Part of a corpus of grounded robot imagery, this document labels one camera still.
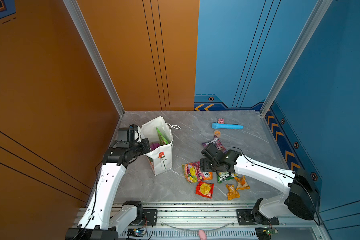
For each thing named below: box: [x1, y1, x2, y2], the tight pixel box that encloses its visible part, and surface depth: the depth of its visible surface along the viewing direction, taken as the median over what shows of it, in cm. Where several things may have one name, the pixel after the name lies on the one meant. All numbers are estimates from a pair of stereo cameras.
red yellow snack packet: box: [195, 181, 214, 199], surface depth 82 cm
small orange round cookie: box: [214, 130, 221, 138], surface depth 107 cm
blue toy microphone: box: [211, 122, 244, 130], surface depth 111 cm
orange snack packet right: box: [234, 175, 251, 190], surface depth 83 cm
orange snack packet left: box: [226, 184, 241, 201], surface depth 82 cm
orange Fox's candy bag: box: [182, 161, 213, 183], surface depth 86 cm
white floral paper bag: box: [140, 116, 174, 176], surface depth 81 cm
